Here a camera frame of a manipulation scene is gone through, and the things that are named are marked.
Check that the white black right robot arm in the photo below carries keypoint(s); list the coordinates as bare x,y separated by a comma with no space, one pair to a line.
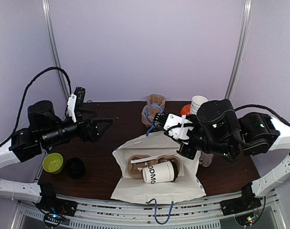
215,129

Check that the right aluminium frame post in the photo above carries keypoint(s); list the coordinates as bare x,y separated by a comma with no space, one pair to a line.
242,43

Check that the left aluminium frame post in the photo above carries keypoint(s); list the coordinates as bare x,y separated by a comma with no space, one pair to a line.
52,40

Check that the green bowl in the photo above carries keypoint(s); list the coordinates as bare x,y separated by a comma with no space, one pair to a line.
53,163

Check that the stack of black cup lids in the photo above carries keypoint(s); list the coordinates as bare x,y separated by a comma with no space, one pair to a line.
75,168

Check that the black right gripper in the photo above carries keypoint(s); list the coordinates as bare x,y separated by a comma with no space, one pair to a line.
187,150

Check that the black plastic cup lid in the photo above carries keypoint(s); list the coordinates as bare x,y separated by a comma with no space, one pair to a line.
175,171

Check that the blue checkered paper bag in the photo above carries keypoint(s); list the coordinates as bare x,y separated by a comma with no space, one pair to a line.
132,190

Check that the single white paper cup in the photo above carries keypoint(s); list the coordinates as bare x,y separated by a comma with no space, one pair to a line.
158,173

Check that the orange bowl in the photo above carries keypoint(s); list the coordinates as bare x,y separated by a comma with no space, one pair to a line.
185,110

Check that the stack of paper cups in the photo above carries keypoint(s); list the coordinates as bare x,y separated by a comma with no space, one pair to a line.
196,102

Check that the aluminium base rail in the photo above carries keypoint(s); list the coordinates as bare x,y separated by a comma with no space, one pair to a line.
202,213

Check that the aluminium frame post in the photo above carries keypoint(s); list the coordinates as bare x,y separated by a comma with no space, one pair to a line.
242,43
52,40

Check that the brown pulp cup carrier stack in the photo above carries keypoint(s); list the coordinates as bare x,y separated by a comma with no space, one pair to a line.
147,115

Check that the glass of wrapped straws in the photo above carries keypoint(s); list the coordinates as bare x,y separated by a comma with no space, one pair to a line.
205,159

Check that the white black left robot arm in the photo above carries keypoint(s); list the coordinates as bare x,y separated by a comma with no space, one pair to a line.
45,130

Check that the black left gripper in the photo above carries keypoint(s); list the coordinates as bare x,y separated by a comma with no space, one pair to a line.
91,135

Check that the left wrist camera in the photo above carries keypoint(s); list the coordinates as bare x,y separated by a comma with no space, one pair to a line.
75,101

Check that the white straw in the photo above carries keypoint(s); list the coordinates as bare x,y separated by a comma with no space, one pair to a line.
143,159

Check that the single brown pulp cup carrier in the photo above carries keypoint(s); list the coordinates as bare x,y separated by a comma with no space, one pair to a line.
135,170

